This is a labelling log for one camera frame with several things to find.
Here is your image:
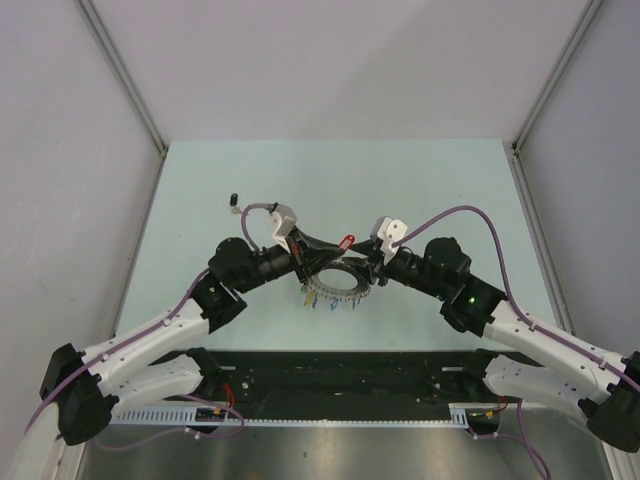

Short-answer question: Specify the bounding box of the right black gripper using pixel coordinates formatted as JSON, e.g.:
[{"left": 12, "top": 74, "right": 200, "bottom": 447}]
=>
[{"left": 342, "top": 238, "right": 448, "bottom": 300}]

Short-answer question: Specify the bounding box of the key with black tag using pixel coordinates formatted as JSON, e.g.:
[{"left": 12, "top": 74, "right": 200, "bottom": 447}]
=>
[{"left": 229, "top": 193, "right": 243, "bottom": 215}]

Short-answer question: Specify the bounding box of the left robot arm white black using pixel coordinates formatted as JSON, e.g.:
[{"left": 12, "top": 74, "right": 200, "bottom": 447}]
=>
[{"left": 28, "top": 227, "right": 355, "bottom": 446}]

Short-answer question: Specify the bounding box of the right aluminium corner post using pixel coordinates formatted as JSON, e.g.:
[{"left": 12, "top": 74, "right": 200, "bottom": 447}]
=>
[{"left": 510, "top": 0, "right": 607, "bottom": 155}]

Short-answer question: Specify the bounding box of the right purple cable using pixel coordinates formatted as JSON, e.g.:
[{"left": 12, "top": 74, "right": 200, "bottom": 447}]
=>
[{"left": 394, "top": 205, "right": 636, "bottom": 476}]

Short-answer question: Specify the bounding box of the silver disc keyring with keys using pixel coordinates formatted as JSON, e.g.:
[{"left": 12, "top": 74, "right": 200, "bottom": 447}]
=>
[{"left": 301, "top": 259, "right": 372, "bottom": 311}]

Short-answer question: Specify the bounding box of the white slotted cable duct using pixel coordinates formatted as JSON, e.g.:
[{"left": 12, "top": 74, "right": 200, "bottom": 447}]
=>
[{"left": 110, "top": 403, "right": 501, "bottom": 429}]

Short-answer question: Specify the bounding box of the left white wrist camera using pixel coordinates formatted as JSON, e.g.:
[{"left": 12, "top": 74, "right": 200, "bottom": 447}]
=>
[{"left": 269, "top": 203, "right": 297, "bottom": 250}]

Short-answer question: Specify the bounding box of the aluminium corner post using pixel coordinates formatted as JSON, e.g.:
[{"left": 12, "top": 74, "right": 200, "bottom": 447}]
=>
[
  {"left": 73, "top": 0, "right": 168, "bottom": 159},
  {"left": 510, "top": 0, "right": 607, "bottom": 155}
]

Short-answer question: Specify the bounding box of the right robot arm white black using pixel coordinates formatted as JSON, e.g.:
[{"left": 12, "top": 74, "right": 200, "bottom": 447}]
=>
[{"left": 352, "top": 237, "right": 639, "bottom": 453}]

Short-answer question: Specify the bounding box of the key with red tag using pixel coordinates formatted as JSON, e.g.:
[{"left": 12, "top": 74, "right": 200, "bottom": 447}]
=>
[{"left": 338, "top": 234, "right": 356, "bottom": 251}]

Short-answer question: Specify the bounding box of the purple cable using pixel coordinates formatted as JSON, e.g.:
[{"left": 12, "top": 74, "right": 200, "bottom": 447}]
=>
[
  {"left": 24, "top": 200, "right": 279, "bottom": 454},
  {"left": 394, "top": 205, "right": 636, "bottom": 476}
]

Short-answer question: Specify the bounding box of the left aluminium corner post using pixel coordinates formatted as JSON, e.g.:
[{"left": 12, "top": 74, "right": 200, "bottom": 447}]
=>
[{"left": 73, "top": 0, "right": 168, "bottom": 159}]

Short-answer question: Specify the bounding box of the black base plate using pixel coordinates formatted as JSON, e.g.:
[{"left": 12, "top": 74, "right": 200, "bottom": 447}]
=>
[{"left": 209, "top": 350, "right": 506, "bottom": 404}]

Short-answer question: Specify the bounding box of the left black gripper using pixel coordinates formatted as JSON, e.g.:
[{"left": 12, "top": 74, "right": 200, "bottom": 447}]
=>
[{"left": 234, "top": 226, "right": 343, "bottom": 294}]

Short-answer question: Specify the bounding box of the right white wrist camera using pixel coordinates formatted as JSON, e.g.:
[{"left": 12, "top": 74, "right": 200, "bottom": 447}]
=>
[{"left": 370, "top": 216, "right": 408, "bottom": 265}]

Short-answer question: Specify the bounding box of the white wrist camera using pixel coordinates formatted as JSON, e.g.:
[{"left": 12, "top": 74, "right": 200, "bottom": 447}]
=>
[
  {"left": 269, "top": 203, "right": 297, "bottom": 250},
  {"left": 370, "top": 216, "right": 408, "bottom": 265}
]

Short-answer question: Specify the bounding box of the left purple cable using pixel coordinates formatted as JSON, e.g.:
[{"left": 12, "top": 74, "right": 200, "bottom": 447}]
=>
[{"left": 24, "top": 200, "right": 279, "bottom": 454}]

